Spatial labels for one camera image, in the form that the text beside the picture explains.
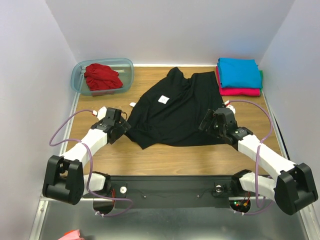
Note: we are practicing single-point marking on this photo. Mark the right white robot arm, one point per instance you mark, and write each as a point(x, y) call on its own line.
point(291, 186)

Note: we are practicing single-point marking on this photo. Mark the pink cloth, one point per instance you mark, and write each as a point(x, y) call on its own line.
point(72, 235)

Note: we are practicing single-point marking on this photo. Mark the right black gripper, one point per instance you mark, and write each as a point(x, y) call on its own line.
point(208, 125)

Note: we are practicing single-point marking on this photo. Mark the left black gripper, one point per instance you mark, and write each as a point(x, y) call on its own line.
point(124, 127)

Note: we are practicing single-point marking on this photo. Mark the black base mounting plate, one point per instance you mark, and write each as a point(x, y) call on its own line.
point(171, 191)

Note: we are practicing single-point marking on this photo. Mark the red t shirt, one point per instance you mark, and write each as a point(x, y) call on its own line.
point(100, 77)

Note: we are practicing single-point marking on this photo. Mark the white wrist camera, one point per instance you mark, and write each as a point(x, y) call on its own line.
point(229, 106)
point(101, 113)

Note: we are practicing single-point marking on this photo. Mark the black t shirt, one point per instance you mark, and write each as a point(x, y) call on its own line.
point(171, 111)

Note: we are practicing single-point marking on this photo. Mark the folded blue t shirt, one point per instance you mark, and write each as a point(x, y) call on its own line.
point(239, 73)

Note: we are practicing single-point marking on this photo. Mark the clear blue plastic bin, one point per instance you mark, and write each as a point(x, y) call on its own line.
point(123, 66)

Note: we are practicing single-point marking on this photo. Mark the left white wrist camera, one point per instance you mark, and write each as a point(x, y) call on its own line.
point(101, 113)

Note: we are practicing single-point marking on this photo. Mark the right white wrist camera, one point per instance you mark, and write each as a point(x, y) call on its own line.
point(229, 106)

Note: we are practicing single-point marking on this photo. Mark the folded pink t shirt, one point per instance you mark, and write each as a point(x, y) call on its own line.
point(227, 91)

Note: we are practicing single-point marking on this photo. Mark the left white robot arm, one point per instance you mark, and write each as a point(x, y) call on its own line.
point(69, 176)

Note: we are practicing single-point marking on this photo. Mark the folded green t shirt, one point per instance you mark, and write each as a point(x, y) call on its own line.
point(261, 77)

